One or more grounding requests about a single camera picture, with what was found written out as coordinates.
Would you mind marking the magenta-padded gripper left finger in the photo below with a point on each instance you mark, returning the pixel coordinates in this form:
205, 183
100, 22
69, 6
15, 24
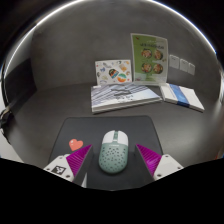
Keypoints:
58, 166

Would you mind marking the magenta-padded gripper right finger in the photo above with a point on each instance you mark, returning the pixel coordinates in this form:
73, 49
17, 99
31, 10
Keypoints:
166, 165

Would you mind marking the green and white computer mouse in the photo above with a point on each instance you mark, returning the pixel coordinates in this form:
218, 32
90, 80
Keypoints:
113, 156

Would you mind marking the black mouse pad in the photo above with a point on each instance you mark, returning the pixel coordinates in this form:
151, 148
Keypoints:
86, 128

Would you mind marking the white book with blue band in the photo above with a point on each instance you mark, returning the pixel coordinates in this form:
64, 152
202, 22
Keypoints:
186, 96

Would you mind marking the striped grey book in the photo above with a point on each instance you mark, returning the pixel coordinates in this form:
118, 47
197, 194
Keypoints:
123, 96

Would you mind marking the green menu sign stand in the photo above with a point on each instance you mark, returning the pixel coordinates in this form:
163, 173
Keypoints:
148, 60

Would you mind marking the white sticker card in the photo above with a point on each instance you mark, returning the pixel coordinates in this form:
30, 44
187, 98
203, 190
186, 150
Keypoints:
113, 71

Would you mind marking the white ceiling light strip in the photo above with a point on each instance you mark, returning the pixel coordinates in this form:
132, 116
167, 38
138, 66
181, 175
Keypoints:
43, 18

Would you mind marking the white wall plates group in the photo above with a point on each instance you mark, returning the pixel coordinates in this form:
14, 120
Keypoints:
174, 62

